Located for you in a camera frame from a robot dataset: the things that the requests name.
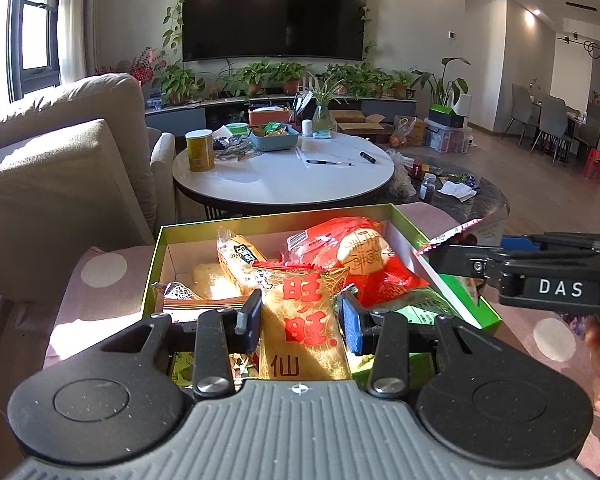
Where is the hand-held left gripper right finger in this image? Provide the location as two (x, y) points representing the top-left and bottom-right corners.
(339, 291), (503, 400)

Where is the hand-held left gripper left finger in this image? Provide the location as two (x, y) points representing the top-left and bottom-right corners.
(100, 289), (263, 400)

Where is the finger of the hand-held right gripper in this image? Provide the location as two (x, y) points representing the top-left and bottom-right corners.
(500, 232), (600, 255)
(422, 242), (498, 286)

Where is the red edged snack packet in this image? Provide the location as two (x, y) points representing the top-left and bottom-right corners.
(414, 212), (506, 261)

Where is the yellow rice cracker packet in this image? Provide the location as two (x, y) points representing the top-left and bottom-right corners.
(252, 259), (352, 382)

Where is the brown striped snack packet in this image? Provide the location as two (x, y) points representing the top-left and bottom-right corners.
(152, 281), (253, 311)

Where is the light green snack packet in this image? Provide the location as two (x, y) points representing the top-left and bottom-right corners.
(395, 300), (461, 328)

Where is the clear packet with yellow cake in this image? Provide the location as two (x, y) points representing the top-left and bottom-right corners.
(216, 226), (281, 297)

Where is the red bag of round cakes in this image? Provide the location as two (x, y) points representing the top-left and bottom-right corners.
(284, 216), (431, 308)

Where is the green cardboard box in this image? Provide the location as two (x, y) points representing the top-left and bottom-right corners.
(142, 203), (503, 388)

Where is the dark marble round table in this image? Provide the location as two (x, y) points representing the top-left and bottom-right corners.
(395, 152), (511, 226)

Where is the white crumpled tissue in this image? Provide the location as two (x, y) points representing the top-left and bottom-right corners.
(437, 180), (478, 202)

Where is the clear plastic bag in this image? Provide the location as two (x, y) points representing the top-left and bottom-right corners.
(385, 149), (418, 198)

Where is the red plastic stool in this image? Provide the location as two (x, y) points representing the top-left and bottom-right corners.
(582, 148), (600, 183)

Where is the clear storage box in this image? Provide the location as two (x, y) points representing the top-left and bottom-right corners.
(425, 119), (473, 153)

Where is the grey dining chair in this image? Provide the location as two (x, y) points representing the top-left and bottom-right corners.
(532, 95), (573, 163)
(505, 83), (533, 146)

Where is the yellow cardboard box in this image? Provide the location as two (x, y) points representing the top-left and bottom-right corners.
(407, 117), (428, 147)

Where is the plastic bag with fruit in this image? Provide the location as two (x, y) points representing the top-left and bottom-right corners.
(390, 116), (416, 148)

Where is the white round table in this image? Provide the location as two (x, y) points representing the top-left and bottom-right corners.
(172, 132), (396, 208)

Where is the green and black box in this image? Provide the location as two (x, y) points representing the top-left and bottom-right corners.
(428, 103), (465, 128)

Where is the pink dotted blanket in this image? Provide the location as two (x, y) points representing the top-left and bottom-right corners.
(42, 202), (600, 480)

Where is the open cardboard box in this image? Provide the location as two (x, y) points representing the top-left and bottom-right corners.
(327, 110), (388, 136)

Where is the pile of wrappers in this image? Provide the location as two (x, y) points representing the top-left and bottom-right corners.
(212, 125), (253, 161)

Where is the yellow canister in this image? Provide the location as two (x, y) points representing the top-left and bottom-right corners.
(186, 129), (215, 173)

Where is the tall leafy potted plant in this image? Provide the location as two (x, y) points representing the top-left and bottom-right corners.
(412, 57), (471, 108)

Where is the blue plastic basket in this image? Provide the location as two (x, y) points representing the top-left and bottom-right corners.
(249, 122), (300, 153)

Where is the green potted plant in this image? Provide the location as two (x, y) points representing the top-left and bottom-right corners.
(230, 60), (276, 96)
(155, 65), (203, 106)
(270, 61), (306, 95)
(390, 70), (416, 100)
(325, 62), (396, 98)

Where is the glass vase with grass plant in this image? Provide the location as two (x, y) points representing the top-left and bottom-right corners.
(302, 72), (348, 133)

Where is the orange box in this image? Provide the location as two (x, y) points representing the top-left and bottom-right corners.
(248, 105), (292, 126)

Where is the grey television cabinet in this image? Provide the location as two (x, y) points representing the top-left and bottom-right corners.
(145, 95), (418, 136)

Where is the beige sofa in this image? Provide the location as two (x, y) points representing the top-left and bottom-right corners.
(0, 72), (176, 306)

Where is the red flower arrangement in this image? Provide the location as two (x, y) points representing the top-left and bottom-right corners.
(97, 47), (168, 86)

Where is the white curtain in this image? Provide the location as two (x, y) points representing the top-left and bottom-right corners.
(57, 0), (101, 81)

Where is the dark framed window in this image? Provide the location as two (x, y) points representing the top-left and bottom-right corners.
(7, 0), (63, 101)

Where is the black ring wall lamp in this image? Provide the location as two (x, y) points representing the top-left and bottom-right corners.
(557, 32), (600, 58)

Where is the black wall television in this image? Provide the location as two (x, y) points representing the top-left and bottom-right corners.
(182, 0), (368, 62)

